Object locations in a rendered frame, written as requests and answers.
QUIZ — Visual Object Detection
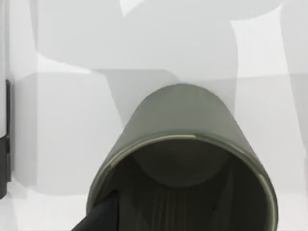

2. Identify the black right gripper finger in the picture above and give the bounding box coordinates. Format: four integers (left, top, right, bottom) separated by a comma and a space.
71, 190, 119, 231

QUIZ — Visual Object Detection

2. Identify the grey-green cup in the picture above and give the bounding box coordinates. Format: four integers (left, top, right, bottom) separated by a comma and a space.
87, 83, 279, 231

